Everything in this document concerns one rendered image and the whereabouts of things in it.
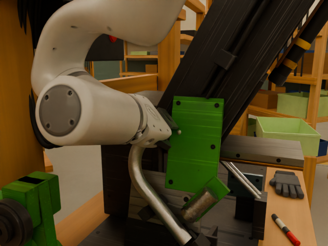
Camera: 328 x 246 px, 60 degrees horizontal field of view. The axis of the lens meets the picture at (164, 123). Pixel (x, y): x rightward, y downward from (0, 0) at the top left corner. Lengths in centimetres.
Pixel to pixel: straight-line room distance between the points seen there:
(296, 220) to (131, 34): 76
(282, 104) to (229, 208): 268
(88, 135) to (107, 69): 1072
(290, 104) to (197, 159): 288
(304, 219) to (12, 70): 84
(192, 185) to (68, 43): 39
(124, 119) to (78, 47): 12
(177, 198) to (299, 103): 282
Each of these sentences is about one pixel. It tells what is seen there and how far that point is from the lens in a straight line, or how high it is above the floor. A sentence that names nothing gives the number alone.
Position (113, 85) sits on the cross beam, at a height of 126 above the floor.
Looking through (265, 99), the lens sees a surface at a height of 84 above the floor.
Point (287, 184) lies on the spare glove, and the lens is 112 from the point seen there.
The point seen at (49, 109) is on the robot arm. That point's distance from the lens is 36.
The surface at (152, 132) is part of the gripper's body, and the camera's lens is 48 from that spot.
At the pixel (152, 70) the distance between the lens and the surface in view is 972.
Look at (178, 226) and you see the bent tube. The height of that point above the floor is 101.
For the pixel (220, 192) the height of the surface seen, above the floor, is 108.
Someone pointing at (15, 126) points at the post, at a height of 122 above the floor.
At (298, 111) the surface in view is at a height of 79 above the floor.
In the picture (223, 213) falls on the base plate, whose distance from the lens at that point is 92.
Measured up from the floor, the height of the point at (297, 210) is 90.
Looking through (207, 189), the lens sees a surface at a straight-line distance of 60.
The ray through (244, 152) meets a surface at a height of 113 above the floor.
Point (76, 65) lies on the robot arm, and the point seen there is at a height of 135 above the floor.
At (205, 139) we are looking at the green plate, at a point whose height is 119.
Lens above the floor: 136
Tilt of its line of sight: 13 degrees down
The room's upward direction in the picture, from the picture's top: straight up
